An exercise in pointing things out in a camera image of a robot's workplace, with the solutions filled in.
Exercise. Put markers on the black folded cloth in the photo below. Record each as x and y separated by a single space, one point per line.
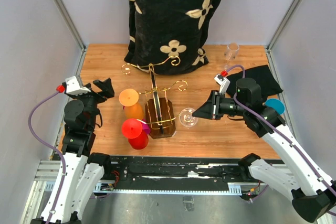
263 77

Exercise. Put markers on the clear wine glass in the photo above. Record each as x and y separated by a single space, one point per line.
186 117
230 53

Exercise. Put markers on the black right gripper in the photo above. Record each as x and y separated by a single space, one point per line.
211 109

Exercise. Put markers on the aluminium frame post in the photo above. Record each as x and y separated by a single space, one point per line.
289 13
69 22

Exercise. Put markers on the orange wine glass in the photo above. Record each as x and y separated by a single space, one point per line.
129 99

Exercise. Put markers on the red wine glass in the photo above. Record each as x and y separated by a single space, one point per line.
133 130

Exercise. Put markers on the clear wine glass front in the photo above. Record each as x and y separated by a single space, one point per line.
186 117

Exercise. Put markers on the gold wire wine glass rack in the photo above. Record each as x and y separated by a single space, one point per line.
159 115

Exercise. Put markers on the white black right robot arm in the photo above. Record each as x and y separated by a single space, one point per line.
310 190

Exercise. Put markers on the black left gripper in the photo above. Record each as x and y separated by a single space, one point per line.
106 87

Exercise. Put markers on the right aluminium frame post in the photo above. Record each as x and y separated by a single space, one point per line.
289 13

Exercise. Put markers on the left aluminium frame post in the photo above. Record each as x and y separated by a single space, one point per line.
69 22

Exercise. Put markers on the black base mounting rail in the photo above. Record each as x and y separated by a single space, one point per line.
171 174

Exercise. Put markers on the black floral patterned pillow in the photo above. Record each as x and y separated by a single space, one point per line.
169 34

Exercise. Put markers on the magenta wine glass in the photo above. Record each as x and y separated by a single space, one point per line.
145 128

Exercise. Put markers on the blue wine glass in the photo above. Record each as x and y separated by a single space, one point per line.
276 104

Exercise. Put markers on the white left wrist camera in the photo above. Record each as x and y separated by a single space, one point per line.
73 86

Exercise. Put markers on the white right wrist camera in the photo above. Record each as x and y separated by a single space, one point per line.
221 80

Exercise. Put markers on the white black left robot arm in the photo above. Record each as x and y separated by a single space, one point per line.
80 170

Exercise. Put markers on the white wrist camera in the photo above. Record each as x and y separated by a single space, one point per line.
73 86
221 80

